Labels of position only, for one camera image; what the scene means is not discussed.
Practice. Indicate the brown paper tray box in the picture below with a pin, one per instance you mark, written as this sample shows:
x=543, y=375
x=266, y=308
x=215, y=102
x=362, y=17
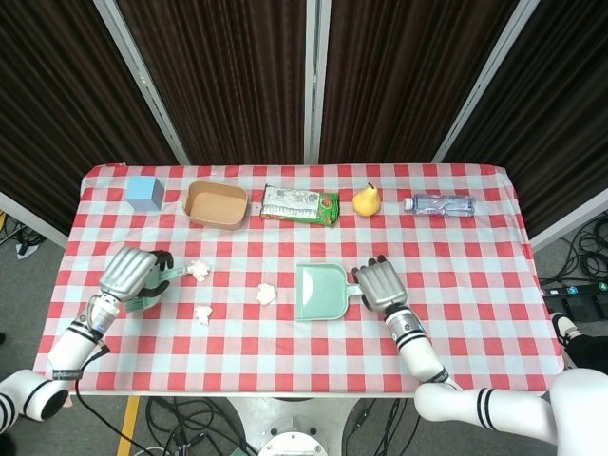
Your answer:
x=216, y=206

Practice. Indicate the yellow floor tape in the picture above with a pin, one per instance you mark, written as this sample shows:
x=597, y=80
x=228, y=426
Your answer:
x=128, y=425

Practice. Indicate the dark brown partition panel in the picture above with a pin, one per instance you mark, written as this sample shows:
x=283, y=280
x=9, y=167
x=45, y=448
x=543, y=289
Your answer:
x=404, y=81
x=560, y=119
x=228, y=81
x=52, y=104

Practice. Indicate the white partition bottom rail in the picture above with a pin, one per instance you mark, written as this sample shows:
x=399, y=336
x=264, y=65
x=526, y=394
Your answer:
x=570, y=233
x=28, y=216

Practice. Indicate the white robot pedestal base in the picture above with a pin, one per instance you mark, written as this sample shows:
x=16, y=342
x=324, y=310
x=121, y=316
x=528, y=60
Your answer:
x=294, y=427

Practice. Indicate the white upright partition post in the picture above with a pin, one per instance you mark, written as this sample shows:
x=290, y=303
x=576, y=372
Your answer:
x=317, y=81

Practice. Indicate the white sneaker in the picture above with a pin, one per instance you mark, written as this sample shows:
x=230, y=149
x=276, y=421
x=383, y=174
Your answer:
x=564, y=330

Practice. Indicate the red white checkered tablecloth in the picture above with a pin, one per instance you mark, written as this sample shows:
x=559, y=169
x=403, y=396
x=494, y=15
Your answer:
x=294, y=356

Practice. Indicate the green snack packet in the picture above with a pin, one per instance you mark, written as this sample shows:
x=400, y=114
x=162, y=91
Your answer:
x=299, y=205

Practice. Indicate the clear plastic water bottle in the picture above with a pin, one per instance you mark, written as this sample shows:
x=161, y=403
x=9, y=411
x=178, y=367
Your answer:
x=442, y=205

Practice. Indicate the white slanted partition post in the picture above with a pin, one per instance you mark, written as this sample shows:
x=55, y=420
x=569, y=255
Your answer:
x=142, y=81
x=484, y=81

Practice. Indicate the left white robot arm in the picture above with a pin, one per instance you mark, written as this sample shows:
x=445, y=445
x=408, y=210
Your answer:
x=71, y=347

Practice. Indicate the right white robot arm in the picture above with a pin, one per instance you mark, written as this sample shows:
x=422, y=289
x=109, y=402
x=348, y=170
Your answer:
x=427, y=361

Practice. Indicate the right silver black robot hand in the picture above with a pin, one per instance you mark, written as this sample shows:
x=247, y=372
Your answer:
x=382, y=285

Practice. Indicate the yellow pear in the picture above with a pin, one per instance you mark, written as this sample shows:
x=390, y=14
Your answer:
x=366, y=203

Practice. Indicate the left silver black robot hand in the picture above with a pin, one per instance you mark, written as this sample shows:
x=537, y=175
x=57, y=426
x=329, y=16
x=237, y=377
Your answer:
x=126, y=273

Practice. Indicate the black trouser leg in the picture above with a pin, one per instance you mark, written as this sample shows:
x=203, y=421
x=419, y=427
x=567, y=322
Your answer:
x=591, y=354

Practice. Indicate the light blue cube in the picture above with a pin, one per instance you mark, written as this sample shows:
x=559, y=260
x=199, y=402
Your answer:
x=142, y=194

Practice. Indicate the green plastic dustpan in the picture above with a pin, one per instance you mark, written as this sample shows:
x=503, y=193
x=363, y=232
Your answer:
x=318, y=294

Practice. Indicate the green plastic hand brush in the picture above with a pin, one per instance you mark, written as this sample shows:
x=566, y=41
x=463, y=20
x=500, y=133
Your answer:
x=178, y=271

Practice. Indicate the white paper scrap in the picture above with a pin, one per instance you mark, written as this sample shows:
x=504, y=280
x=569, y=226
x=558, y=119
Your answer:
x=266, y=293
x=200, y=270
x=203, y=314

